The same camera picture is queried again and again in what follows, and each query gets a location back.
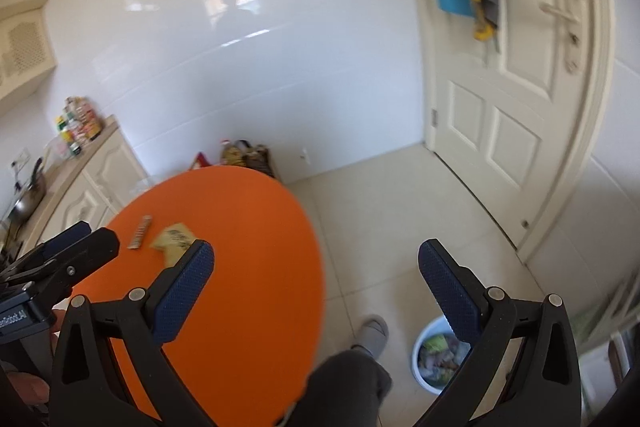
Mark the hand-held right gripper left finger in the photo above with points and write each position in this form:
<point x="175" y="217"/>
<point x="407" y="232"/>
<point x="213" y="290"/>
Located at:
<point x="182" y="297"/>

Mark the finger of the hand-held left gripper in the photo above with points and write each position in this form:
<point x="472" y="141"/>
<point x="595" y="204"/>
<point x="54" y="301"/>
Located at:
<point x="67" y="234"/>
<point x="85" y="257"/>

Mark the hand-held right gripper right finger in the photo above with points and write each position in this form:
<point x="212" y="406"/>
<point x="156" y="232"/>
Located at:
<point x="450" y="297"/>

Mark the heap of wrappers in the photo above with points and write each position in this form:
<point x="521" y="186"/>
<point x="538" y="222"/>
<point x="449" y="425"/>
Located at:
<point x="440" y="352"/>

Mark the yellow snack wrapper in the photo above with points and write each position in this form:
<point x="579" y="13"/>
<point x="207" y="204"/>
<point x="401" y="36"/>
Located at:
<point x="172" y="239"/>

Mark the brown striped strip wrapper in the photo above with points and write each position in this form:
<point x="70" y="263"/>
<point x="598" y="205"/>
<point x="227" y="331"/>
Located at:
<point x="140" y="232"/>

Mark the light blue plastic bin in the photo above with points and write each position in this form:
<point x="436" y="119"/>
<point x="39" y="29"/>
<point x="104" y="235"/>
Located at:
<point x="425" y="382"/>

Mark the person's left hand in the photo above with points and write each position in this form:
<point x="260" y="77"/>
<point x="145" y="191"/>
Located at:
<point x="27" y="389"/>

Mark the steel wok with lid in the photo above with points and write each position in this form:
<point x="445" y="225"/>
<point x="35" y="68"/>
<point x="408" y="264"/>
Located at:
<point x="27" y="204"/>

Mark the orange round table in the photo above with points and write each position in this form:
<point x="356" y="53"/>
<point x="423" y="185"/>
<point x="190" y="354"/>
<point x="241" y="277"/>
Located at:
<point x="240" y="257"/>

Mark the cream base cabinets with counter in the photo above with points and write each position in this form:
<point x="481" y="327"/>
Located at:
<point x="110" y="177"/>

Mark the grey slipper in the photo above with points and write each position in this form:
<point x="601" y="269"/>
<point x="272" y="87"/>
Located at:
<point x="372" y="332"/>

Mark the cluster of condiment bottles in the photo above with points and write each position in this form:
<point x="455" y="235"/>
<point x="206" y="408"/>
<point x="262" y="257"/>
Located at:
<point x="80" y="122"/>

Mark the red rice bag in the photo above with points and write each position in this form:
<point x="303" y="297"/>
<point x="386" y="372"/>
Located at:
<point x="201" y="163"/>

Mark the person's right leg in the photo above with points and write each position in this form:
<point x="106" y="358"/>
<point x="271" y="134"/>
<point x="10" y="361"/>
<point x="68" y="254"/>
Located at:
<point x="340" y="387"/>

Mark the yellow cooking oil bottle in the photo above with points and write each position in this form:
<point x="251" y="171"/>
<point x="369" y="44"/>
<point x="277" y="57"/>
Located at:
<point x="232" y="154"/>

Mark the white cabinet with green glass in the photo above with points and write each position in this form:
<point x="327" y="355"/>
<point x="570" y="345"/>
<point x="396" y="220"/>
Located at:
<point x="600" y="322"/>

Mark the brown patterned bag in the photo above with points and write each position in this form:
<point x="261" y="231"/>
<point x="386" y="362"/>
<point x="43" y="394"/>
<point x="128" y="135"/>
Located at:
<point x="257" y="159"/>

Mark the door hinge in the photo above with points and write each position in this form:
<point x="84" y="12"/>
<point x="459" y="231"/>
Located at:
<point x="435" y="119"/>

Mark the cream lattice door cabinet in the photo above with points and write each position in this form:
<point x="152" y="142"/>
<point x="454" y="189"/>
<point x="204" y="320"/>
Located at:
<point x="25" y="52"/>

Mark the cream panelled door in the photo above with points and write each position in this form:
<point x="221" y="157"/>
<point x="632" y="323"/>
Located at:
<point x="520" y="107"/>

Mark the white wall outlet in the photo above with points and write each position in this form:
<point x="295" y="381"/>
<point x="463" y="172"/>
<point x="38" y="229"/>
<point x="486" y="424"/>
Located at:
<point x="21" y="159"/>

